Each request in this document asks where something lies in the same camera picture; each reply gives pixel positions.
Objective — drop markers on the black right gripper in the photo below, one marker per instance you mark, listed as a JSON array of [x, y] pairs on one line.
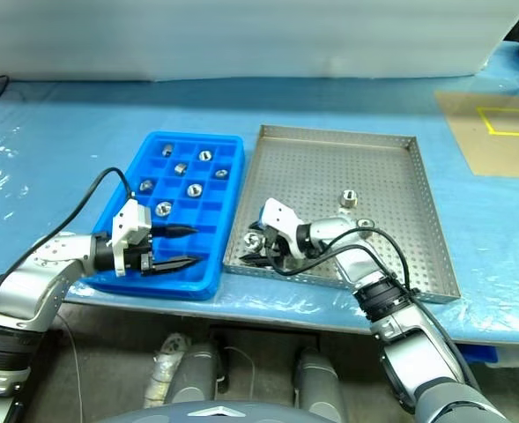
[[276, 253]]

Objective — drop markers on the grey robot torso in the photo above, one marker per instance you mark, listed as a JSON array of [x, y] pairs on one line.
[[219, 414]]

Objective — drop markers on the blue plastic crate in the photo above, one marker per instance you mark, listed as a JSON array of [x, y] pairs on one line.
[[481, 354]]

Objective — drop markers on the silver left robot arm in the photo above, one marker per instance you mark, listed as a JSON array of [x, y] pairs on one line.
[[43, 264]]

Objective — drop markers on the brown cardboard sheet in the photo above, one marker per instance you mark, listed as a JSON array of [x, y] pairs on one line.
[[484, 154]]

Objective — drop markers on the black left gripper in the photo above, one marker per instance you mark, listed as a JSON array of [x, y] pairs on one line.
[[139, 260]]

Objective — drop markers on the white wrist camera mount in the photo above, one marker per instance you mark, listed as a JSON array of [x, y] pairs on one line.
[[281, 218], [124, 229]]

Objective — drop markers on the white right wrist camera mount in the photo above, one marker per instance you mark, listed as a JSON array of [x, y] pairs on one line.
[[281, 218]]

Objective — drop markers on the blue plastic compartment tray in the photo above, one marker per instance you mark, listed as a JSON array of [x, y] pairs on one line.
[[215, 211]]

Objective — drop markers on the blue plastic table cover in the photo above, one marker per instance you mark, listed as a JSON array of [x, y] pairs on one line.
[[43, 154]]

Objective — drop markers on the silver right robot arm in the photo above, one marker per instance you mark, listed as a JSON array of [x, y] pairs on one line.
[[417, 348]]

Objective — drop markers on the metal nut in metal tray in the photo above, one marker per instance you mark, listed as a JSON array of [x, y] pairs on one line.
[[348, 198]]

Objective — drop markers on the white wrapped post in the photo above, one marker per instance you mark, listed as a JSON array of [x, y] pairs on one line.
[[164, 365]]

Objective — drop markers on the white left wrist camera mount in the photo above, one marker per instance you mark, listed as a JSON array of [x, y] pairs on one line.
[[124, 229]]

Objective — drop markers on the perforated metal tray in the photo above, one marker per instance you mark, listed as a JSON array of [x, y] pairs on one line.
[[329, 167]]

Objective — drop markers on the white foam board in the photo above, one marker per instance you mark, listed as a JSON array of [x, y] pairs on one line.
[[241, 35]]

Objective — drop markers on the small metal nut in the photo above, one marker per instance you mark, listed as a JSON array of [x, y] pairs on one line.
[[167, 150]]

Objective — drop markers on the grey rounded robot leg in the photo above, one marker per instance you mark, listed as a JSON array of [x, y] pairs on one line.
[[318, 379], [195, 374]]

